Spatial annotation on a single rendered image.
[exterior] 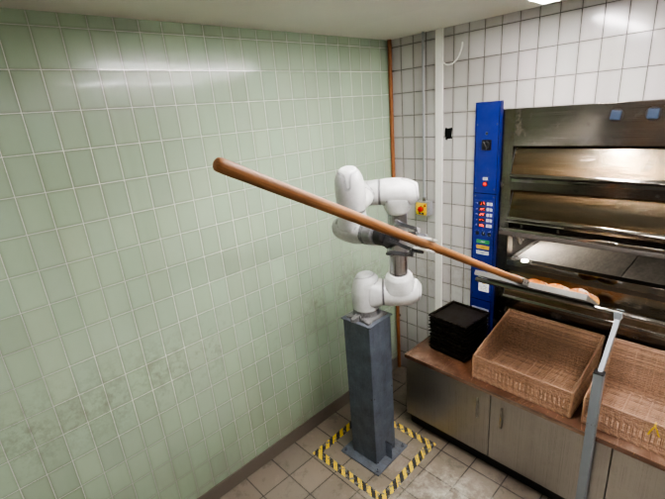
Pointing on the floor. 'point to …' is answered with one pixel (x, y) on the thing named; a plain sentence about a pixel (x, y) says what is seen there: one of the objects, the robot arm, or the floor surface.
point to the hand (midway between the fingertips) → (425, 244)
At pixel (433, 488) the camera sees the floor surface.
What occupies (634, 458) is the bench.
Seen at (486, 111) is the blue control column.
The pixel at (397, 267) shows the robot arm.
